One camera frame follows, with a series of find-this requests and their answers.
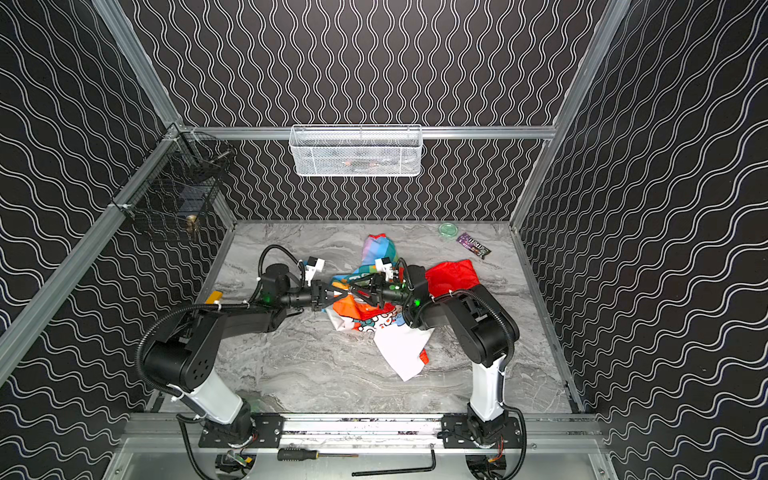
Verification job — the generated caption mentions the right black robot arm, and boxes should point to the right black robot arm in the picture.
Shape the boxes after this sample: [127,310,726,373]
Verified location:
[333,260,520,429]

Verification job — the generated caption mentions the white mesh wall basket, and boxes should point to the white mesh wall basket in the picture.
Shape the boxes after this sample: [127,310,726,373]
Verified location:
[289,124,424,177]

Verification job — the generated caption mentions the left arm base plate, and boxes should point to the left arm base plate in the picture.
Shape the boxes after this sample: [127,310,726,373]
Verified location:
[198,413,285,448]

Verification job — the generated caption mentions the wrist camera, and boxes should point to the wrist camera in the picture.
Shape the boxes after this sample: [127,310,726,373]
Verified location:
[303,256,325,286]
[374,257,397,282]

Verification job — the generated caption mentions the yellow block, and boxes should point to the yellow block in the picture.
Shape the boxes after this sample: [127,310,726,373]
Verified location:
[205,291,223,304]

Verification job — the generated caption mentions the purple snack wrapper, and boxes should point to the purple snack wrapper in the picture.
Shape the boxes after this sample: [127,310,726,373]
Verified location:
[456,232,492,259]

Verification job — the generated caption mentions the black handled screwdriver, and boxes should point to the black handled screwdriver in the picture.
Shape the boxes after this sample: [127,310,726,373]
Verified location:
[276,448,358,462]

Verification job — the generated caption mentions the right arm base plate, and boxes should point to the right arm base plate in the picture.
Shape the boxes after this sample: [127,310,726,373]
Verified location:
[437,412,523,449]

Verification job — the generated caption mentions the brass fitting in basket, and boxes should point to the brass fitting in basket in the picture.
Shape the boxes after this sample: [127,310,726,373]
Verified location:
[185,214,200,236]

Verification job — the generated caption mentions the green round lid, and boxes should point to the green round lid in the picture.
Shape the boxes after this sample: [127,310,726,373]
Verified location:
[438,222,459,238]

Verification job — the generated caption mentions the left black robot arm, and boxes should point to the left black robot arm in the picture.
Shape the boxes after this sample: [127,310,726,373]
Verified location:
[135,244,348,430]

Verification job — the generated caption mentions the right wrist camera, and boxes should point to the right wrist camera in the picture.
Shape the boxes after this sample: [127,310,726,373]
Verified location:
[374,257,397,282]

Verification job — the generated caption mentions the black wire wall basket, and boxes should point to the black wire wall basket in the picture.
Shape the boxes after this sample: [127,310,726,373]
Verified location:
[117,132,235,243]

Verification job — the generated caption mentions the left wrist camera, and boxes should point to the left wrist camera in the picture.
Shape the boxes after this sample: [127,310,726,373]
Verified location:
[303,256,325,286]

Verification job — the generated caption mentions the rainbow kids zip jacket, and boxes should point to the rainbow kids zip jacket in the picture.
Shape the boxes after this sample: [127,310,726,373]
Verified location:
[326,234,479,381]

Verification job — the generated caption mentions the black allen key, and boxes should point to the black allen key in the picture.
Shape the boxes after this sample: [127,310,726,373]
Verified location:
[351,449,437,478]

